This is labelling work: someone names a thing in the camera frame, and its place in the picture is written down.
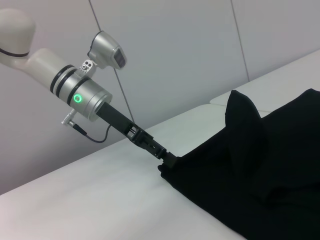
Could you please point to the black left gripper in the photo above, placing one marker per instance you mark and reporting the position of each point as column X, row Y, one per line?
column 117, row 120

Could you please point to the black t-shirt with FREE print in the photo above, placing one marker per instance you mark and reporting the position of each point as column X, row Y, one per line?
column 250, row 175

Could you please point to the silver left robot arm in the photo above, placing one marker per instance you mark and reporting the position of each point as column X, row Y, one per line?
column 50, row 75

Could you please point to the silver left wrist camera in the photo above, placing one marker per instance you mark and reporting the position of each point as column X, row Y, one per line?
column 107, row 51

